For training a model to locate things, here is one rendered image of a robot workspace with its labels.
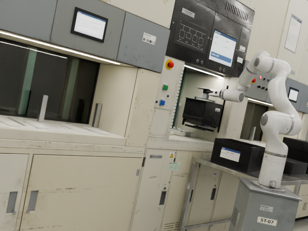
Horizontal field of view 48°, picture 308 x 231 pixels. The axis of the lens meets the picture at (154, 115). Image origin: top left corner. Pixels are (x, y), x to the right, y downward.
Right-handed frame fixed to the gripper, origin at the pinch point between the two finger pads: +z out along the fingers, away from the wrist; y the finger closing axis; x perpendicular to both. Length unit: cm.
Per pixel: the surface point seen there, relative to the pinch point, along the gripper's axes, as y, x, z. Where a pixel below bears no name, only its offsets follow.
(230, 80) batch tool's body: 14.9, 12.5, -8.8
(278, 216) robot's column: -34, -61, -91
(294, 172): 43, -46, -61
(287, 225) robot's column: -29, -65, -95
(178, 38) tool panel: -52, 27, -10
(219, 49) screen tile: -8.1, 31.2, -10.1
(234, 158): -10, -42, -43
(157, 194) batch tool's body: -41, -77, -10
